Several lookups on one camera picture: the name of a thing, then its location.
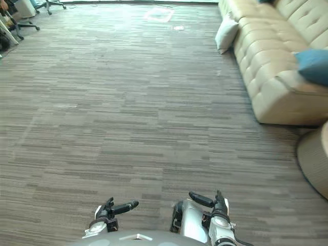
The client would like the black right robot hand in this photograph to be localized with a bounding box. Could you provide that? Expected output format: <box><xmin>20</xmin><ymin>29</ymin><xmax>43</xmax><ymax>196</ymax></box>
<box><xmin>188</xmin><ymin>190</ymin><xmax>230</xmax><ymax>218</ymax></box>

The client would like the grey robot torso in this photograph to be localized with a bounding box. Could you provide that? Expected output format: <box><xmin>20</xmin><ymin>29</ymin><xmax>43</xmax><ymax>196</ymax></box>
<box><xmin>67</xmin><ymin>229</ymin><xmax>206</xmax><ymax>246</ymax></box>

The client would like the beige round ottoman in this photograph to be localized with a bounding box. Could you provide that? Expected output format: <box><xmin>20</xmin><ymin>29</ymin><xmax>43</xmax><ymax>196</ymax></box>
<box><xmin>296</xmin><ymin>125</ymin><xmax>328</xmax><ymax>201</ymax></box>

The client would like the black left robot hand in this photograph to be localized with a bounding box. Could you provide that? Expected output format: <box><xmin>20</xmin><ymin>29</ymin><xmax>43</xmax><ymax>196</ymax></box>
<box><xmin>94</xmin><ymin>197</ymin><xmax>140</xmax><ymax>221</ymax></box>

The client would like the white square cushion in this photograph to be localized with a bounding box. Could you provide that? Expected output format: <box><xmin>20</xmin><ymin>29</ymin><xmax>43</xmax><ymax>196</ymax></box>
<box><xmin>214</xmin><ymin>17</ymin><xmax>240</xmax><ymax>55</ymax></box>

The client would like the white board panel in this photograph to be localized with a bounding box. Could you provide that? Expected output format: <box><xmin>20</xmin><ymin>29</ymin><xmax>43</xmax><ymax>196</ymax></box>
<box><xmin>0</xmin><ymin>15</ymin><xmax>20</xmax><ymax>47</ymax></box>

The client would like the black office chair base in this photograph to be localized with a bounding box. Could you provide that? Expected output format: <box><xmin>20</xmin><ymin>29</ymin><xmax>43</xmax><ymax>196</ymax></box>
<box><xmin>34</xmin><ymin>0</ymin><xmax>67</xmax><ymax>15</ymax></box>
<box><xmin>7</xmin><ymin>10</ymin><xmax>40</xmax><ymax>41</ymax></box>

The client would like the beige tufted leather sofa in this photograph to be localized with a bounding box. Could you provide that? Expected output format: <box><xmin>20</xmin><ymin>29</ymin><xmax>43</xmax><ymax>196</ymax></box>
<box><xmin>217</xmin><ymin>0</ymin><xmax>328</xmax><ymax>127</ymax></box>

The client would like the white cabinet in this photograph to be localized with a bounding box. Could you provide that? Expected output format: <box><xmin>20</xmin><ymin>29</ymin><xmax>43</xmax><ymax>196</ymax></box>
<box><xmin>13</xmin><ymin>0</ymin><xmax>37</xmax><ymax>19</ymax></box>

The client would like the blue cushion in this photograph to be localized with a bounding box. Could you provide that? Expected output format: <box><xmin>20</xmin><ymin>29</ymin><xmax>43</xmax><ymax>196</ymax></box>
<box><xmin>293</xmin><ymin>48</ymin><xmax>328</xmax><ymax>87</ymax></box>

